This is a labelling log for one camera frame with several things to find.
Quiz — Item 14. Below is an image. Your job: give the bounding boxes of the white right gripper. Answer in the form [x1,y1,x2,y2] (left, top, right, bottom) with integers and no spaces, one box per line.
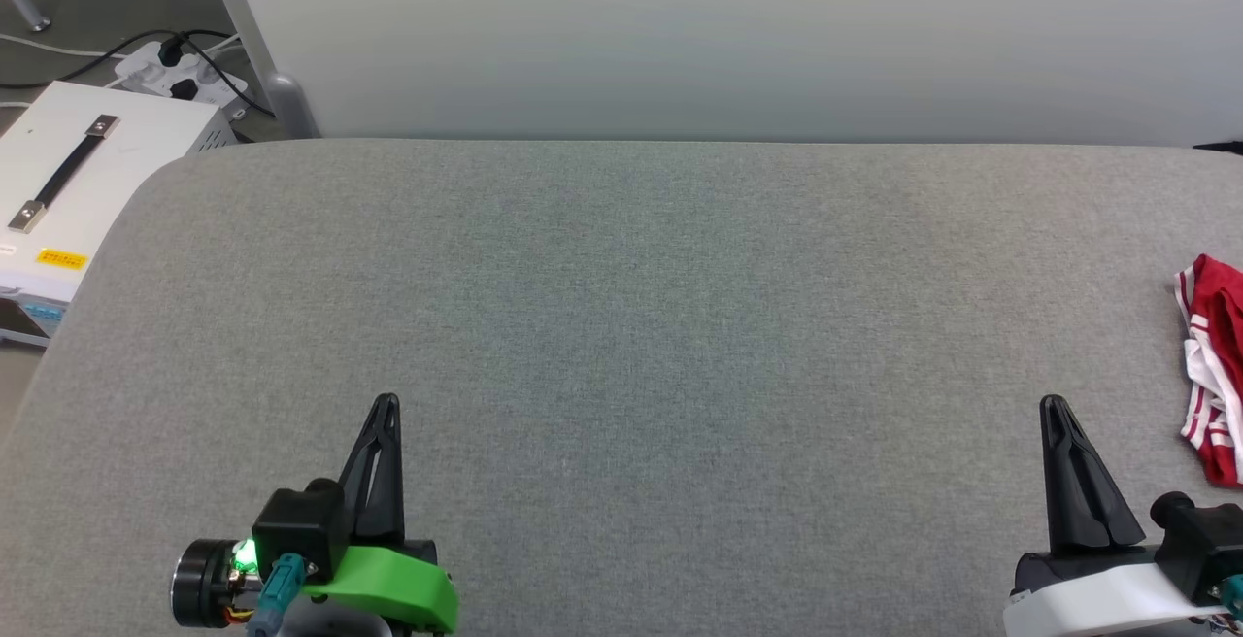
[1002,394,1231,637]

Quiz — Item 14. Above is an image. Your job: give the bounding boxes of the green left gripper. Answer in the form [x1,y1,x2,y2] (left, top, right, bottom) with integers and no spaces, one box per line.
[301,393,460,635]

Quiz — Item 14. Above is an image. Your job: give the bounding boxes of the red and white shirt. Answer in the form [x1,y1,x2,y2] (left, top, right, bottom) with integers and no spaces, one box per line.
[1173,253,1243,490]

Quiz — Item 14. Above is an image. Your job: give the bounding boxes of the white metal equipment box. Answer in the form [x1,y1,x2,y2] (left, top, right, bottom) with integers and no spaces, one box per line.
[0,81,240,348]

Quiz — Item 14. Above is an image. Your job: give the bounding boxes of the white power strip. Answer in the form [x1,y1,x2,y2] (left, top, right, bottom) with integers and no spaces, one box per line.
[114,39,252,119]

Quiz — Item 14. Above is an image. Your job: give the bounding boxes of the teal left camera connector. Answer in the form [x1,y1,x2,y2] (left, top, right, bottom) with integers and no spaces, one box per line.
[247,552,313,637]

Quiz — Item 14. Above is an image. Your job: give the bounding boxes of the black strap handle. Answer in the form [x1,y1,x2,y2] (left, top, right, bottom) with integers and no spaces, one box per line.
[7,114,121,234]

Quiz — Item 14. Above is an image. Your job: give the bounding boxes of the black power cable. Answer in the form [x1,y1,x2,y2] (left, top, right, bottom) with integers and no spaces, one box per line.
[0,28,279,119]

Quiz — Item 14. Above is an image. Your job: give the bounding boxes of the grey metal frame leg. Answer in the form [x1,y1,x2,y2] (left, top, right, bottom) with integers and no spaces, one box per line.
[193,0,322,142]

